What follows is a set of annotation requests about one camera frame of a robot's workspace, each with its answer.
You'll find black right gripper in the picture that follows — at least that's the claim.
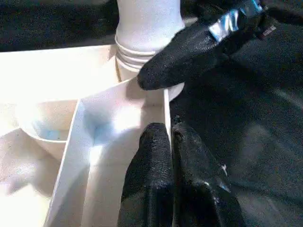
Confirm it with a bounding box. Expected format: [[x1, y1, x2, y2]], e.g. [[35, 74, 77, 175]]
[[196, 0, 303, 43]]

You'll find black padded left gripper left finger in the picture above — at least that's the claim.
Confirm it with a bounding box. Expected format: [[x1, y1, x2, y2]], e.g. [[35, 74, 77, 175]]
[[117, 123, 175, 227]]

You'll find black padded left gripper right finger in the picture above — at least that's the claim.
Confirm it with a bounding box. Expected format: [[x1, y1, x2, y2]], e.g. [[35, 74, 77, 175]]
[[170, 121, 247, 227]]

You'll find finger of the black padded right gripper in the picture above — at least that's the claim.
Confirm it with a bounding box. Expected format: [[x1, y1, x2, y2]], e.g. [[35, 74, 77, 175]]
[[137, 7, 258, 91]]

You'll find white plastic table leg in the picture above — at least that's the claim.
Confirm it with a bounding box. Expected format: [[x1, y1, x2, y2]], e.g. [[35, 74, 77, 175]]
[[115, 0, 186, 71]]

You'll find white plastic table top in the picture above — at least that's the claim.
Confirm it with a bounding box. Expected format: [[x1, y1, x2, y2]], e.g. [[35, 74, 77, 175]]
[[0, 44, 185, 227]]

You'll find black work mat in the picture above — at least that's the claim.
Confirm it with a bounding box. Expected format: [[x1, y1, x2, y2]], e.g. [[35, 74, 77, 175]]
[[0, 0, 303, 227]]

